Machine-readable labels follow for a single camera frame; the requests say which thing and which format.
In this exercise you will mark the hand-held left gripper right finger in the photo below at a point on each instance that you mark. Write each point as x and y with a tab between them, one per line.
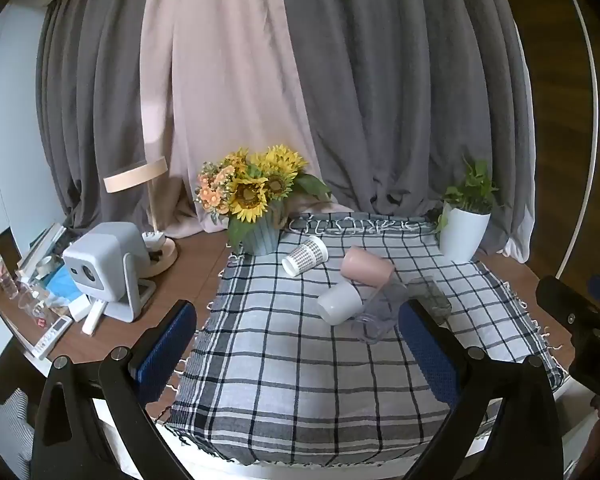
427	355

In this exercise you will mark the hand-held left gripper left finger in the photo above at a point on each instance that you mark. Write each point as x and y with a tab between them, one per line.
166	355

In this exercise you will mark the grey glass cup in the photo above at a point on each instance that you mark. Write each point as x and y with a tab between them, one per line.
432	297

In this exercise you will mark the clear plastic cup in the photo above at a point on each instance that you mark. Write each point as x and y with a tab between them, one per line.
377	317

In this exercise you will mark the white cup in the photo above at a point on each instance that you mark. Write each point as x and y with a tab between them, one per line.
337	302

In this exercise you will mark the pink cup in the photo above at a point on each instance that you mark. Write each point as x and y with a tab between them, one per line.
365	266

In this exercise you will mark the patterned paper cup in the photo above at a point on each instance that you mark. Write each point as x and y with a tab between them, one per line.
305	256

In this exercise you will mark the slim white remote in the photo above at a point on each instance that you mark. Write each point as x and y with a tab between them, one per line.
93	317

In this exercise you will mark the checked grey white cloth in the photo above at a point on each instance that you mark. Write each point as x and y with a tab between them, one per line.
280	360

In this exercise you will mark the white remote control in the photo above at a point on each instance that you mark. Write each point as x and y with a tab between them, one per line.
52	337

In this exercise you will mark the white plant pot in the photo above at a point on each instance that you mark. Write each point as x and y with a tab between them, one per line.
462	232

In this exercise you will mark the grey white projector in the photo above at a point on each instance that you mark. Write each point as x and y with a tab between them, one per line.
100	260

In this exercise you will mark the white power adapter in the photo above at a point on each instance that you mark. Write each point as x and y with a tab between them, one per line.
153	240

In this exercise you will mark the blue packet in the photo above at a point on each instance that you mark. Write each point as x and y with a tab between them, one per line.
62	282

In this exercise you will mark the green potted plant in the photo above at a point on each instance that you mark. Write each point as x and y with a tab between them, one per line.
472	187

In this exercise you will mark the tape roll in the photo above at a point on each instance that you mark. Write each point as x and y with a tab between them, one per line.
44	264

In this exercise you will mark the ribbed blue-grey vase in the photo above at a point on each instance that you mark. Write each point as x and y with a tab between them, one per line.
262	235

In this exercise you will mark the stack of books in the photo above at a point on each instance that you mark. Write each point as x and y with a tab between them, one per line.
40	247

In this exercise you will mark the striped cloth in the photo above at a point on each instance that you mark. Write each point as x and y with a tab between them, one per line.
12	425

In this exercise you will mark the white curved pole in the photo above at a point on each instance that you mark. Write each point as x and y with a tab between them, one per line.
587	110

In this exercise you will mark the wooden desk lamp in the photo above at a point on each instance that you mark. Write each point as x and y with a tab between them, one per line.
136	174

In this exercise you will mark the clear water bottle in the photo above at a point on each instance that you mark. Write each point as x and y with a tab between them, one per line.
0	270

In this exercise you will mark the tan cloth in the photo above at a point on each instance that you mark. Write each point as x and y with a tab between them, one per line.
312	207

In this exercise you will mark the sunflower bouquet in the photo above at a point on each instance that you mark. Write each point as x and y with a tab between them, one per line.
252	185

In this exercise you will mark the grey curtain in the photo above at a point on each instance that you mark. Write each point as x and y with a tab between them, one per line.
405	85
90	110

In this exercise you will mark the pink curtain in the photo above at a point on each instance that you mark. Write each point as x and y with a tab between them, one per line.
220	85

